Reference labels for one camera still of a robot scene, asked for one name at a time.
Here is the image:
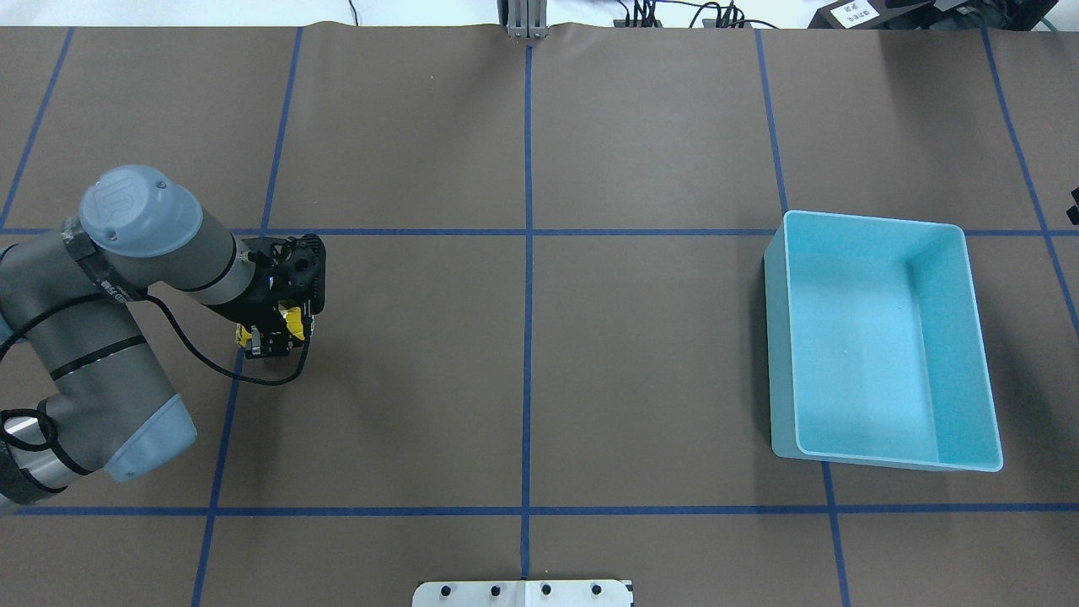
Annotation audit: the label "grey aluminium post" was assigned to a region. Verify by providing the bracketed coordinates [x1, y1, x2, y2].
[497, 0, 550, 39]

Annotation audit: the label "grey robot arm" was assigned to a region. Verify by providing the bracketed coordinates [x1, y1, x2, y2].
[3, 164, 308, 514]

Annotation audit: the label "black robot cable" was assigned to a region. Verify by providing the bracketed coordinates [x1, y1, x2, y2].
[0, 291, 314, 456]

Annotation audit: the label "light blue plastic bin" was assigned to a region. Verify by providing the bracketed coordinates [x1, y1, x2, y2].
[763, 210, 1003, 473]

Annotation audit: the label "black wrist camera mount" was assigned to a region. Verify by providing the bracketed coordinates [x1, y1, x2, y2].
[243, 234, 327, 315]

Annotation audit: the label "white metal mount base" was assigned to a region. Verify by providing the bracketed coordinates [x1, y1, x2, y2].
[411, 579, 636, 606]

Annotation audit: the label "black device with label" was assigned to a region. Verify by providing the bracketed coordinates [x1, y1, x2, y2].
[807, 1, 889, 30]

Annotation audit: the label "black cable plugs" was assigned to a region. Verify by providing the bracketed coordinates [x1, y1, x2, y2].
[612, 1, 755, 30]

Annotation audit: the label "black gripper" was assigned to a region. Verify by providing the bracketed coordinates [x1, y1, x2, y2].
[215, 279, 292, 358]

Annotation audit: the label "yellow beetle toy car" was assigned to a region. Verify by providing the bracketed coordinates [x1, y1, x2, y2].
[235, 306, 308, 357]

